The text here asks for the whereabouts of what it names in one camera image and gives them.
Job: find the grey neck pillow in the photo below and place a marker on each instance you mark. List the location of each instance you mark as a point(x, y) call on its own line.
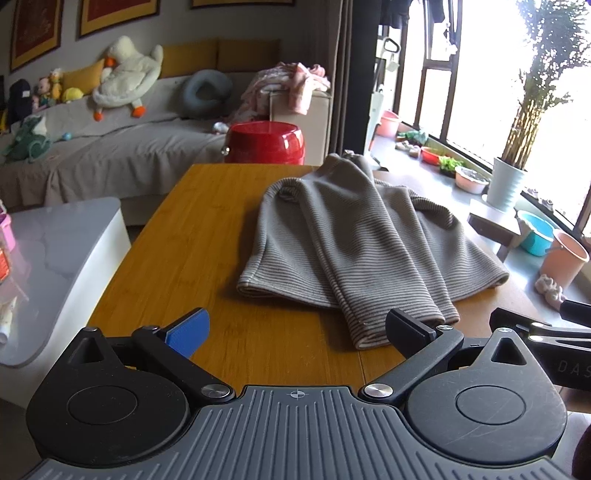
point(207, 90)

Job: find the blue basin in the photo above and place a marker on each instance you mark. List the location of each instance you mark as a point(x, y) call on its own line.
point(535, 237)

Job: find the green dinosaur plush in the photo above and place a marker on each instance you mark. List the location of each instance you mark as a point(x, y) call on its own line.
point(27, 141)

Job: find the small doll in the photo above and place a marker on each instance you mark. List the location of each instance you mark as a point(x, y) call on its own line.
point(41, 92)

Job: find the potted palm in white pot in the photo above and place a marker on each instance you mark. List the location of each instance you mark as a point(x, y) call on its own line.
point(505, 184)

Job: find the small grey stool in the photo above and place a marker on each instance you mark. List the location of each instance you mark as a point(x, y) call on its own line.
point(494, 219)

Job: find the pink clothes pile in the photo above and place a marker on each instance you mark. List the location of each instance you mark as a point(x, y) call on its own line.
point(295, 83)

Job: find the black plush toy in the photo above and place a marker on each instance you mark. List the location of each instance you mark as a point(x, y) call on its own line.
point(18, 101)

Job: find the white tube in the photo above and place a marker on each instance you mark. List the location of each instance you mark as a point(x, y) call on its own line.
point(7, 321)

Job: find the red round stool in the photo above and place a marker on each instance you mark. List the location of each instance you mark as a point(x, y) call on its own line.
point(265, 144)

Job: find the pink bucket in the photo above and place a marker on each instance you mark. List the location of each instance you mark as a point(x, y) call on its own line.
point(563, 263)

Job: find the black window frame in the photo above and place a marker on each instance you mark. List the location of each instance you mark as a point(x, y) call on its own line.
point(436, 64)

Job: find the yellow duck toy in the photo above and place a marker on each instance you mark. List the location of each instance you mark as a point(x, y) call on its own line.
point(55, 83)

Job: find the white stick vacuum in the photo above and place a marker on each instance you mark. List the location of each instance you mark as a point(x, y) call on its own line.
point(379, 101)

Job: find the dark hanging garment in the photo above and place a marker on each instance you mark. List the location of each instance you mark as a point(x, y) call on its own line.
point(435, 9)
point(395, 11)

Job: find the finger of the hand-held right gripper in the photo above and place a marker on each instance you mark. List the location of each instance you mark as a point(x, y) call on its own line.
point(577, 310)
point(508, 318)

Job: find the pink packet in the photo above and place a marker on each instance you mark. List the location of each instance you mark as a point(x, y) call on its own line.
point(5, 240)

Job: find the mustard back cushion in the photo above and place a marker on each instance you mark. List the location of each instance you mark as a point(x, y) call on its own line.
point(189, 57)
point(249, 55)

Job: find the white duck plush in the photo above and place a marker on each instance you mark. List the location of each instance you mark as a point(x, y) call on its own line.
point(127, 78)

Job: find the beige small toys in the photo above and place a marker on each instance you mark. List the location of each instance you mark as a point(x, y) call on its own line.
point(408, 148)

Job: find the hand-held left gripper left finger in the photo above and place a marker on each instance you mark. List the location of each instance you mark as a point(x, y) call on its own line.
point(187, 333)

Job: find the small silver toy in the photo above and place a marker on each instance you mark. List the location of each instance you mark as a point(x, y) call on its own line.
point(220, 128)

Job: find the pink basin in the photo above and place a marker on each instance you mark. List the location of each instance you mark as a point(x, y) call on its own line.
point(388, 124)

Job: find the grey covered sofa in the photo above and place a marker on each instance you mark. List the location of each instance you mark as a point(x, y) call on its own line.
point(115, 147)

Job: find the pink fuzzy cloth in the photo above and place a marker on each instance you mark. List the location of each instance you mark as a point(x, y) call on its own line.
point(549, 288)

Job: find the small figurines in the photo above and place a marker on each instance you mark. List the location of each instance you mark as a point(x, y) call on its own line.
point(542, 199)

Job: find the grey striped sweater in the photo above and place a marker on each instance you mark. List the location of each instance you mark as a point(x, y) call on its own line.
point(351, 240)

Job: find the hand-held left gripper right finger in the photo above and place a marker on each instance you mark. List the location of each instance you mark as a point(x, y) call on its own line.
point(406, 330)

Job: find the yellow pillow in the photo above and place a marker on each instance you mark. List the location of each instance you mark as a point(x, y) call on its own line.
point(83, 76)

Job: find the yellow round plush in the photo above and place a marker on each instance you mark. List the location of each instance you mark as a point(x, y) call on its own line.
point(73, 94)

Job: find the red basin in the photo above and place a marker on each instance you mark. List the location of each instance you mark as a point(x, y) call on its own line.
point(431, 157)

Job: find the brown curtain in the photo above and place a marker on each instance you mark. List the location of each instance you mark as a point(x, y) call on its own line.
point(355, 69)

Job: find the large framed picture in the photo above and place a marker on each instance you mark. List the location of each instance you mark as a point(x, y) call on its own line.
point(34, 27)
point(117, 14)

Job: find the green toy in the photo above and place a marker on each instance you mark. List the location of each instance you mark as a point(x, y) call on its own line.
point(415, 136)

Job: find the white marble coffee table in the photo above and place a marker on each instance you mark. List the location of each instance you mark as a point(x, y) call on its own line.
point(69, 244)

